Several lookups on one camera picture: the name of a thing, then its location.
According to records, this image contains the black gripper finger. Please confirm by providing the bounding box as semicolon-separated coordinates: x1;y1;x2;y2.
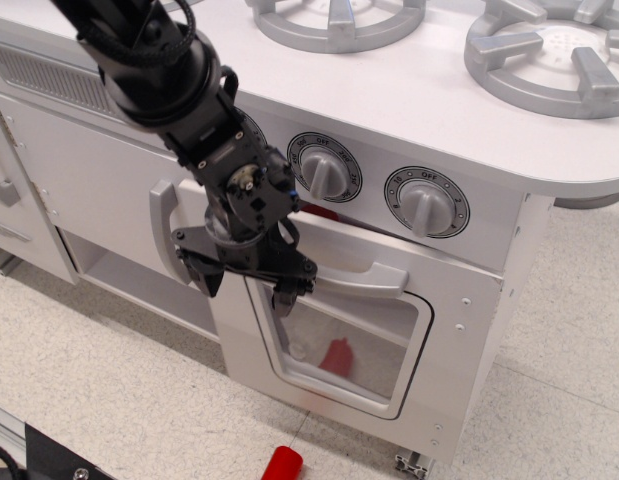
177;249;224;298
271;284;302;317

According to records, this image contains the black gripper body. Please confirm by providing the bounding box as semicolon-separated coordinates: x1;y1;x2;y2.
172;219;317;295

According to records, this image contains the white oven door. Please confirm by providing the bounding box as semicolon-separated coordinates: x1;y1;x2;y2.
176;177;505;464

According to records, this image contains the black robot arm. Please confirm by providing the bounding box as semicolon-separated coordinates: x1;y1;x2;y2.
57;1;318;316

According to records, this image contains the white plastic bottle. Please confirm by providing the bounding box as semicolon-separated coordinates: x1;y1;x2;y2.
288;342;308;362

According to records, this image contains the red plastic cup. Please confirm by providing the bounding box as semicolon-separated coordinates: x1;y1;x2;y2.
301;203;340;222

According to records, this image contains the middle grey control knob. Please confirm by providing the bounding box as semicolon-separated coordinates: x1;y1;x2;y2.
287;132;363;203

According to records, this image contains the grey control knob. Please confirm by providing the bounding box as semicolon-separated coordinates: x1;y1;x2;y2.
384;166;470;239
287;132;363;203

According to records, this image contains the white cabinet door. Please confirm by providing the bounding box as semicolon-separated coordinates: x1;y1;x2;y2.
0;112;78;284
0;94;206;236

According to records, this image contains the red cylinder on floor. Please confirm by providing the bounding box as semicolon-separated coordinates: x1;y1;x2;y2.
261;446;304;480

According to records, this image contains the right grey control knob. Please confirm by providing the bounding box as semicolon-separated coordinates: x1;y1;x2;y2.
384;166;470;239

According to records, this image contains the white toy kitchen stove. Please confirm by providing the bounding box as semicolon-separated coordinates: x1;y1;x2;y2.
0;1;619;479

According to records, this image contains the white left cabinet door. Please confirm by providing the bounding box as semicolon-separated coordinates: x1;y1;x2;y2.
0;112;78;284

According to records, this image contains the silver middle stove burner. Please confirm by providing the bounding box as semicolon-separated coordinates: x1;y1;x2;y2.
246;1;426;54

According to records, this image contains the silver stove burner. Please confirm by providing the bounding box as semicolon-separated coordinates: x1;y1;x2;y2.
246;1;426;54
464;1;619;120

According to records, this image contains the silver vent grille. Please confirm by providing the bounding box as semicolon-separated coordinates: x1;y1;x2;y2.
0;43;122;122

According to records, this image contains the silver right stove burner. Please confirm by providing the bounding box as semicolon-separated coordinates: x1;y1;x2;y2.
464;1;619;120

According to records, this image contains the silver cabinet door handle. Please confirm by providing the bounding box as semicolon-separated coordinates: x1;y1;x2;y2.
149;179;190;285

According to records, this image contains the silver oven door handle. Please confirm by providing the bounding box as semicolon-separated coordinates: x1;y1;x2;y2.
313;262;409;299

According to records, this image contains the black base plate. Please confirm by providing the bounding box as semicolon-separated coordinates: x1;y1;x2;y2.
25;424;114;480

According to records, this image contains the aluminium frame rail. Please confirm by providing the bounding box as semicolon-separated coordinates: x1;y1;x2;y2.
0;407;27;467

